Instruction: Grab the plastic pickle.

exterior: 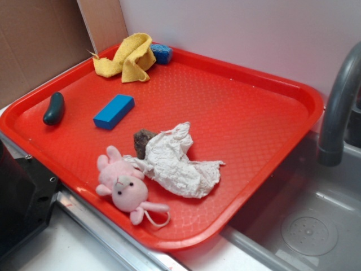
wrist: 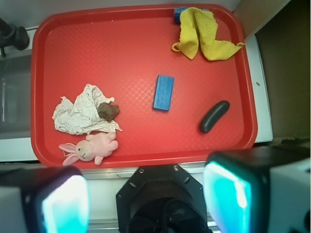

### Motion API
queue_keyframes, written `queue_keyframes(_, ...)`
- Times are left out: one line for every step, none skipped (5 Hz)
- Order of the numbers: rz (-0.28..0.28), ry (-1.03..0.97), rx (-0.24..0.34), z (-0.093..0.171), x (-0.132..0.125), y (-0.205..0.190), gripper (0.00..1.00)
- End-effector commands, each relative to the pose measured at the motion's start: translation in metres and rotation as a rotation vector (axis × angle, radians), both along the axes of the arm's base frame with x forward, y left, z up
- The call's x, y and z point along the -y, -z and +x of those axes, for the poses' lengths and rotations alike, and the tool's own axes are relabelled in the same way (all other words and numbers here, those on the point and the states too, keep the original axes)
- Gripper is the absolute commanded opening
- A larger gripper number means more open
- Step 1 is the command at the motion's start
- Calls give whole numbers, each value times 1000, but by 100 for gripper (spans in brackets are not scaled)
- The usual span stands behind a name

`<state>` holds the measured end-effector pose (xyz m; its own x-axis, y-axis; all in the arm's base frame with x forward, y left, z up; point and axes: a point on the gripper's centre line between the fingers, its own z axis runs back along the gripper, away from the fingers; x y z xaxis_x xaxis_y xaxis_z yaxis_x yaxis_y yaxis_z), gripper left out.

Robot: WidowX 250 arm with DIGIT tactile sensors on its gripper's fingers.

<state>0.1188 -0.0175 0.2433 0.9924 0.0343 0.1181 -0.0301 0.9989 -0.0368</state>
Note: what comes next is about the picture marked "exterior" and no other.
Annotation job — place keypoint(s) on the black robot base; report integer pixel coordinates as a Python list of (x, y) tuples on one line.
[(28, 193)]

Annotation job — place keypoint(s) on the dark green plastic pickle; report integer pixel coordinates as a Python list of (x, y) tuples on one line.
[(55, 110)]

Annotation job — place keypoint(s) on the red plastic tray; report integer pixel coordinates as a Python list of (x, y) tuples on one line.
[(248, 119)]

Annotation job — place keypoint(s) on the crumpled white paper towel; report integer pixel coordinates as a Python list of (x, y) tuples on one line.
[(167, 163)]

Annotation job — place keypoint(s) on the brown rock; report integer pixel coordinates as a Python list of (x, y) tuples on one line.
[(141, 138)]

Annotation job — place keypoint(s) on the blue wooden block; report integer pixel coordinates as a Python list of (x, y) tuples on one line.
[(114, 112)]

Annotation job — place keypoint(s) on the pink plush toy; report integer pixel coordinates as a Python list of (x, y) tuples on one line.
[(125, 185)]

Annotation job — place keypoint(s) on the blue sponge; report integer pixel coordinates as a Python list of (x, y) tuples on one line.
[(162, 53)]

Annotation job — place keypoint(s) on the yellow cloth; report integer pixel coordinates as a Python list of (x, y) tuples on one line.
[(132, 60)]

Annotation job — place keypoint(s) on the grey plastic sink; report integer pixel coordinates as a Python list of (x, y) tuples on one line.
[(305, 216)]

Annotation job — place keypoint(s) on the grey faucet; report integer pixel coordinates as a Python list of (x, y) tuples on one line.
[(341, 121)]

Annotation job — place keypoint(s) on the brown cardboard panel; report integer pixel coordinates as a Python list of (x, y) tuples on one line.
[(42, 39)]

